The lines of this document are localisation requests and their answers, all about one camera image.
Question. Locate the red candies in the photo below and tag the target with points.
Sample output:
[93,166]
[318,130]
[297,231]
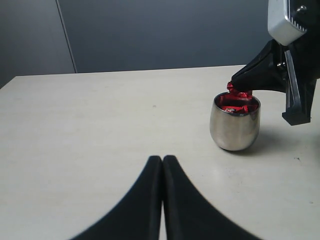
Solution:
[237,105]

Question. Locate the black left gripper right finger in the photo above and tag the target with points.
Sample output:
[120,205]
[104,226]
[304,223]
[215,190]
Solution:
[188,215]

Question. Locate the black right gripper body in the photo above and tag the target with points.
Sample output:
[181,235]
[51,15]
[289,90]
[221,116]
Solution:
[302,58]

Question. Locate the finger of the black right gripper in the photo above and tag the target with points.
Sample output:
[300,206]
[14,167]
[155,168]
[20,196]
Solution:
[267,71]

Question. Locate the red candy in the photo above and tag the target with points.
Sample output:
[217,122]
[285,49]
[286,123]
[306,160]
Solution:
[235,94]

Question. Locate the stainless steel cup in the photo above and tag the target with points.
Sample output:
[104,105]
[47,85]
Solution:
[232,131]

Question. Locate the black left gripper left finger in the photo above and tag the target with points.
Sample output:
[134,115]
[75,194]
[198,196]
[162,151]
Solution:
[137,216]

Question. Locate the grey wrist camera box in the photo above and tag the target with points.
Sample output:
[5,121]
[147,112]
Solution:
[288,20]

